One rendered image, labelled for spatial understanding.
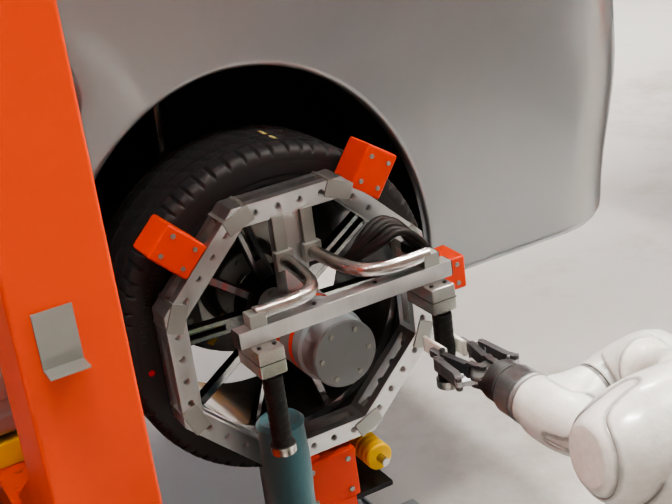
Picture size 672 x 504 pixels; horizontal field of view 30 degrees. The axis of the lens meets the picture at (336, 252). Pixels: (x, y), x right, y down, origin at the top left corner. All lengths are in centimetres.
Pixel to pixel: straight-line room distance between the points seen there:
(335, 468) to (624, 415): 119
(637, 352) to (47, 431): 90
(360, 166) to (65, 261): 73
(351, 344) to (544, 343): 186
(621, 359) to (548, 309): 224
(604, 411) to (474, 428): 222
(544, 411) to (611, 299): 234
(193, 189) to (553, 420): 77
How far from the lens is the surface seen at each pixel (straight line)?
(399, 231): 223
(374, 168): 232
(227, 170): 228
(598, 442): 139
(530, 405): 201
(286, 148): 233
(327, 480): 250
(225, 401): 258
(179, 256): 219
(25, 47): 168
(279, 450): 215
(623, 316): 419
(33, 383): 181
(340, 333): 221
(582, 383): 201
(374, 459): 256
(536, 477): 339
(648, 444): 138
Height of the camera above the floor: 187
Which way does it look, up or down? 23 degrees down
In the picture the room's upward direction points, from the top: 8 degrees counter-clockwise
